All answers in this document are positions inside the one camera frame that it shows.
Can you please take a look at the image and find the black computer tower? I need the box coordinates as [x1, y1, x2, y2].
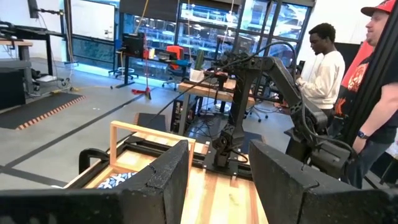
[170, 99, 184, 133]

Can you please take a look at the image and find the person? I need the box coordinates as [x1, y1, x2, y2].
[294, 22, 346, 119]
[328, 0, 398, 190]

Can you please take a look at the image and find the black cabinet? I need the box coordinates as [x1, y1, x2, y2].
[0, 60, 32, 110]

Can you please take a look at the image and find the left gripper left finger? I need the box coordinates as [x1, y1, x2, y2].
[0, 139, 190, 224]

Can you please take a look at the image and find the red cap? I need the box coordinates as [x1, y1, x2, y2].
[360, 0, 396, 17]

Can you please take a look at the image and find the black mat orange striped edge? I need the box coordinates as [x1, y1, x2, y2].
[0, 92, 86, 131]

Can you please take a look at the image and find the black monitor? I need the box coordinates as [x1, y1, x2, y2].
[121, 32, 146, 58]

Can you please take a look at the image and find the blue floral paper bowl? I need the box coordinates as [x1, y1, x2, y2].
[96, 171, 138, 190]

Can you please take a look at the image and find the black desk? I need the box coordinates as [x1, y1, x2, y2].
[0, 20, 65, 77]

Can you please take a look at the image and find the monitor on black arm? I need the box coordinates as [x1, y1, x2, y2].
[27, 0, 65, 19]

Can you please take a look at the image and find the red chair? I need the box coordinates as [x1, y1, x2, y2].
[164, 45, 185, 71]

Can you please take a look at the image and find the black aluminium frame post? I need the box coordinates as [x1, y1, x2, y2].
[340, 0, 398, 147]

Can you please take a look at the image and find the wooden work table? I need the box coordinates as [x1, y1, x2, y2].
[177, 77, 256, 138]

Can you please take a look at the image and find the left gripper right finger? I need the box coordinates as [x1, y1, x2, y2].
[248, 139, 398, 224]

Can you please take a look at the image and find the wooden shelf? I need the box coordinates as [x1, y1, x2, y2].
[63, 120, 197, 190]

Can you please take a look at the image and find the potted plant white pot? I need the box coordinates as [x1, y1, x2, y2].
[189, 49, 206, 83]

